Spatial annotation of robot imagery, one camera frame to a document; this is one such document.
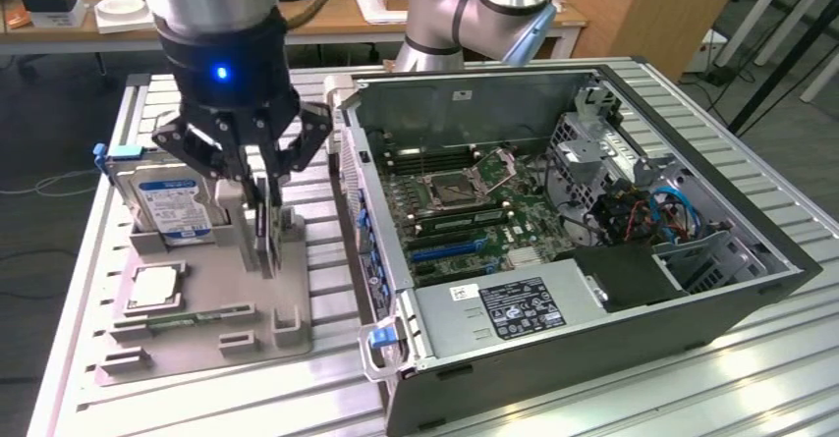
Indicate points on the green motherboard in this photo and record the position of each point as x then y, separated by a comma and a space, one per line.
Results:
518, 231

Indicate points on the grey power supply unit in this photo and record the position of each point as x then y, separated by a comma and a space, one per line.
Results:
459, 314

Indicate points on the black open PC case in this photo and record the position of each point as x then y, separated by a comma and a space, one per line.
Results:
590, 358

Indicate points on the green RAM stick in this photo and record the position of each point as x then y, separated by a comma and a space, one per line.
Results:
188, 319

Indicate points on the grey parts rack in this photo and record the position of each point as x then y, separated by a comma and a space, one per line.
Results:
217, 299

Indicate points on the metal socket cover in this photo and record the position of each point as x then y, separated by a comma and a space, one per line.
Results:
495, 169

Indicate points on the black RAM stick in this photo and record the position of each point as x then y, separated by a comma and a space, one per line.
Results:
459, 222

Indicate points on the silver CPU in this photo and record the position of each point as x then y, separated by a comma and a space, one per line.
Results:
157, 286

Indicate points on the orange object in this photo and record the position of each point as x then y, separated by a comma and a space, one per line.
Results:
17, 17

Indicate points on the metal disk bay cage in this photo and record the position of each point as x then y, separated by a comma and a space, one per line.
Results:
583, 162

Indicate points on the blue case latch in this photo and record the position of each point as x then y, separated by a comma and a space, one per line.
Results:
382, 338

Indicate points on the blue expansion slot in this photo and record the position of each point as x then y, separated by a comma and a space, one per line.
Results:
446, 251

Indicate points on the white box with black top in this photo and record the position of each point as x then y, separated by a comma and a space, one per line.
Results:
56, 12

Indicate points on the white round part on box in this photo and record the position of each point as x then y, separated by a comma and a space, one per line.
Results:
121, 14

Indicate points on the black slanted pole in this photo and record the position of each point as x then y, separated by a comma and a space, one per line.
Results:
781, 59

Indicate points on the wooden cabinet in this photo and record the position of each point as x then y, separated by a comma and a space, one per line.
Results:
643, 15

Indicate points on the dark graphics card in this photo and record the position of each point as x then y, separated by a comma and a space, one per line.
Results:
268, 240

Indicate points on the white table frame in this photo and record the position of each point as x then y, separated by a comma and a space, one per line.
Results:
761, 5

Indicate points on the CPU socket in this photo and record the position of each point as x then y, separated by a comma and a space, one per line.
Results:
452, 191

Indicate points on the silver chipset heatsink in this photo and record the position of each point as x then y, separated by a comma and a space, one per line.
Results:
528, 257

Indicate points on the white paper booklet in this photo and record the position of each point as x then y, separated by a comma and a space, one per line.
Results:
380, 12

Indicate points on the hard disk with blue caddy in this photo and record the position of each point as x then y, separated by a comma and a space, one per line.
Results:
164, 206

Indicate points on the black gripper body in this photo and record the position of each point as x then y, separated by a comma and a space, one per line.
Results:
224, 78

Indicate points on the wooden desk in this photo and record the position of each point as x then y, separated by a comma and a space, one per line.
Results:
341, 19

